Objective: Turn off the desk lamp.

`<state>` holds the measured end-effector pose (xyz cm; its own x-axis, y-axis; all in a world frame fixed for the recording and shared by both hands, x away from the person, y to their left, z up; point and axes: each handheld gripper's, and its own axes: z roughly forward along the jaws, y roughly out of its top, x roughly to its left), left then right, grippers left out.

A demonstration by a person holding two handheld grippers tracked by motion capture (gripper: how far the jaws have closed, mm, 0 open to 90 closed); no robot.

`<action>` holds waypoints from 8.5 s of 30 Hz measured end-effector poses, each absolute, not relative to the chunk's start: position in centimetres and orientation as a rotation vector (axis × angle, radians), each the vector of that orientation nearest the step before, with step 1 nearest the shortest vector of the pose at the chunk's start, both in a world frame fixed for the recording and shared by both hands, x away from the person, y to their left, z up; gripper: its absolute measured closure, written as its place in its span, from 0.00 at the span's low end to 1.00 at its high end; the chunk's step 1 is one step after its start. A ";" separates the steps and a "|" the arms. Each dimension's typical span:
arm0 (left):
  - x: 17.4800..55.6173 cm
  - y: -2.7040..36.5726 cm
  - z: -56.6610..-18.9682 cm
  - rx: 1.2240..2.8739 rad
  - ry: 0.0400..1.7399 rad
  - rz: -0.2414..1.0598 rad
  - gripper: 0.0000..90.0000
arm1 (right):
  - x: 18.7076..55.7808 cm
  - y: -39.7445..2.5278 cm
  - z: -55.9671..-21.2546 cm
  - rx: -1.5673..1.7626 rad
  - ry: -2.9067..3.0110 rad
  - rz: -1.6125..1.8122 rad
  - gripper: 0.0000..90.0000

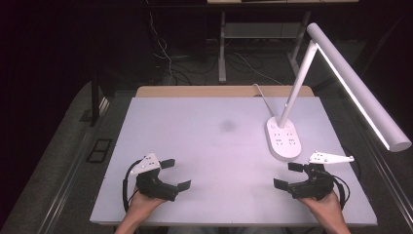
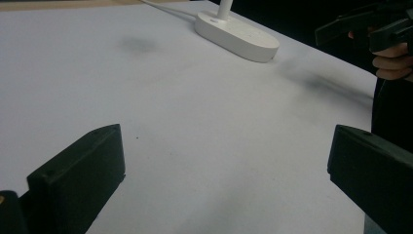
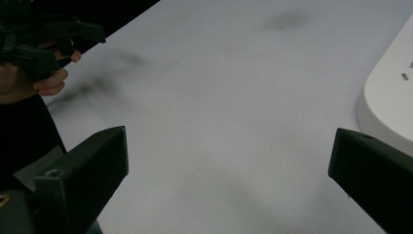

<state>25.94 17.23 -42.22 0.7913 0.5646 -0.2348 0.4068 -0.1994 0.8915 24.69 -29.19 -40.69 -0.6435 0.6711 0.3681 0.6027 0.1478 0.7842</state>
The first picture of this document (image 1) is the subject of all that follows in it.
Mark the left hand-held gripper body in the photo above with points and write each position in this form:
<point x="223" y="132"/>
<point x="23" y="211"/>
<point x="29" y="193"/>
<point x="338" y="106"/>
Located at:
<point x="156" y="188"/>

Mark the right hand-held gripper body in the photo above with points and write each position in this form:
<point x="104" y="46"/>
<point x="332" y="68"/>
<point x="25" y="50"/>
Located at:
<point x="313" y="187"/>

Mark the person's left hand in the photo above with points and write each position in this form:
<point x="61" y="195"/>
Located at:
<point x="144" y="203"/>

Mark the person's right hand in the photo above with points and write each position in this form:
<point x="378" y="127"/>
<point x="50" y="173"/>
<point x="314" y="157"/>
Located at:
<point x="324" y="208"/>

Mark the white desk lamp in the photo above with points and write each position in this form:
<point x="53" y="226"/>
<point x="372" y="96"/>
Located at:
<point x="284" y="143"/>

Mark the black metal stand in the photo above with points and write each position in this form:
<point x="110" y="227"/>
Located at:
<point x="94" y="100"/>

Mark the white metal desk frame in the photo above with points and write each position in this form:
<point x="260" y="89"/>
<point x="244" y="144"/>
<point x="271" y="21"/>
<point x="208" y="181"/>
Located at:
<point x="222" y="65"/>

